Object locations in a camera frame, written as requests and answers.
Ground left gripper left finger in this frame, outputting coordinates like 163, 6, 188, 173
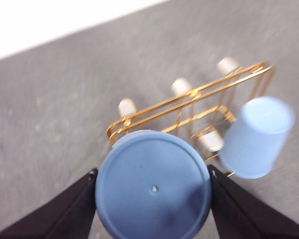
0, 167, 99, 239

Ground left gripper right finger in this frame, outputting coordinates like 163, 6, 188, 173
206, 164, 299, 239

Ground blue ribbed plastic cup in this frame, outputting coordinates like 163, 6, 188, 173
219, 96, 296, 180
94, 129, 212, 239

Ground gold wire cup holder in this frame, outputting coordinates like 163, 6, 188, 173
106, 61, 275, 179

